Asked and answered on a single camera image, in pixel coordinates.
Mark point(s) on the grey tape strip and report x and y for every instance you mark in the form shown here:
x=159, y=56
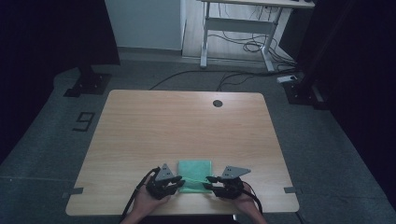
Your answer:
x=291, y=189
x=74, y=191

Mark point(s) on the green microfibre cloth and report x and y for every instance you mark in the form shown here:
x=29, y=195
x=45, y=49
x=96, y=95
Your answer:
x=194, y=171

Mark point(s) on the dark curtain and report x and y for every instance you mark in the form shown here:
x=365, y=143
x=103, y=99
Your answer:
x=46, y=46
x=358, y=77

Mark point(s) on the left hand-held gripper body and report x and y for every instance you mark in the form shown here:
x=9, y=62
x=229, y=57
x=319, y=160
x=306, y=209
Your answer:
x=160, y=188

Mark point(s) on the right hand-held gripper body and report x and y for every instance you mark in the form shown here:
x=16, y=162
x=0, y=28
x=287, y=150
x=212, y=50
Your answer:
x=232, y=188

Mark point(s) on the black stand base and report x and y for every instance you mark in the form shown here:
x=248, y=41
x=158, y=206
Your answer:
x=88, y=84
x=303, y=95

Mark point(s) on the white metal-frame desk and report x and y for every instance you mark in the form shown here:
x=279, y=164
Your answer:
x=239, y=25

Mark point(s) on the person's left hand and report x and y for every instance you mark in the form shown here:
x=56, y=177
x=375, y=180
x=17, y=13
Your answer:
x=146, y=203

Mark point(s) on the white power strip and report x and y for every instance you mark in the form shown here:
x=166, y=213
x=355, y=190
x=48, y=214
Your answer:
x=287, y=79

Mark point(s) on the person's right hand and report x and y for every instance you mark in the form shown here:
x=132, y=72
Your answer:
x=248, y=202

